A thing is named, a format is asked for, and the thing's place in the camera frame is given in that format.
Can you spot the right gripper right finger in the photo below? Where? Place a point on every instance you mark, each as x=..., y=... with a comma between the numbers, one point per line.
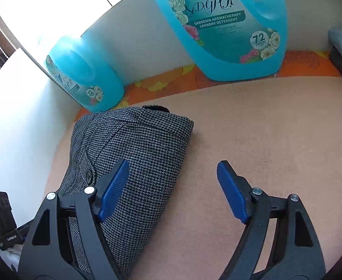
x=295, y=252

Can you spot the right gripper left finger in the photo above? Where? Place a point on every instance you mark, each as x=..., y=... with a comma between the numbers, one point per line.
x=48, y=249

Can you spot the grey houndstooth pants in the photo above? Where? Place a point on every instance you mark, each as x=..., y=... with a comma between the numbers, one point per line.
x=154, y=142

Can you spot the left blue detergent bottle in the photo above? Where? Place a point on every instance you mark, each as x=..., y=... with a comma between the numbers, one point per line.
x=84, y=74

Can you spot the blue detergent bottle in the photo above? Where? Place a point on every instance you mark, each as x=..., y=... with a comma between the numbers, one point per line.
x=230, y=40
x=84, y=74

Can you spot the middle blue detergent bottle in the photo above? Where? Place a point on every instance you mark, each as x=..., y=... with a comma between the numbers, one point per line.
x=230, y=40

